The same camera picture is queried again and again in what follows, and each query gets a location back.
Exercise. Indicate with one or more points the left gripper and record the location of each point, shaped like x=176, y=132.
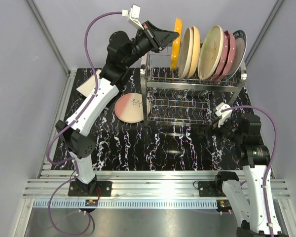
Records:
x=158, y=38

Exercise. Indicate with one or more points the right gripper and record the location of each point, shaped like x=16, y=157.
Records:
x=215, y=130

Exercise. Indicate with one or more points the yellow dotted plate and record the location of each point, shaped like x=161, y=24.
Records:
x=176, y=44

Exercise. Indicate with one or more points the pink speckled plate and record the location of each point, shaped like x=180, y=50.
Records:
x=129, y=108

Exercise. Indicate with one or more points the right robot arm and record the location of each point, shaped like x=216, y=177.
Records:
x=255, y=213

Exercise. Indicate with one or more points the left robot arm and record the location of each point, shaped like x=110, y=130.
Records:
x=123, y=52

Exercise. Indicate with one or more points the stainless steel dish rack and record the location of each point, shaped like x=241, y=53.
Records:
x=171, y=100

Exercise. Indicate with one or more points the cream bordered plate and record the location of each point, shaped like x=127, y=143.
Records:
x=210, y=53

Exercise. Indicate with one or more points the pink dotted plate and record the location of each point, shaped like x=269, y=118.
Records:
x=227, y=57

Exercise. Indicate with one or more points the grey green-rimmed plate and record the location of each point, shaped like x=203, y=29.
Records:
x=238, y=45

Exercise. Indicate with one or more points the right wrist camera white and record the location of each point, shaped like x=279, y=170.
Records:
x=223, y=112

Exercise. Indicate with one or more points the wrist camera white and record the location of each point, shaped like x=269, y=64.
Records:
x=223, y=112
x=133, y=16

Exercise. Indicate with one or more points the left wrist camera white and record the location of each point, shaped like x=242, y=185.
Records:
x=133, y=16

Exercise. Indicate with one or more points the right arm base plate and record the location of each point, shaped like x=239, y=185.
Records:
x=209, y=189

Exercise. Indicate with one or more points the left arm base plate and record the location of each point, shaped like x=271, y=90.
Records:
x=93, y=189

